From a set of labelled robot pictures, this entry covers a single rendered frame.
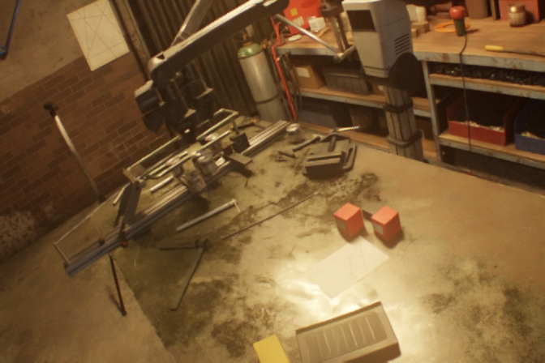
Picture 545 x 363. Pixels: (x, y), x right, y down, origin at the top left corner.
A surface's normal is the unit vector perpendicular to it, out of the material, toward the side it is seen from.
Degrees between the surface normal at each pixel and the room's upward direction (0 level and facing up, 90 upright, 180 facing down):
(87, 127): 90
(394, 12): 90
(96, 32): 90
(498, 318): 0
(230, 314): 0
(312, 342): 0
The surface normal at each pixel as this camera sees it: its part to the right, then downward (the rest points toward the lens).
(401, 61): 0.47, 0.27
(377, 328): -0.32, -0.84
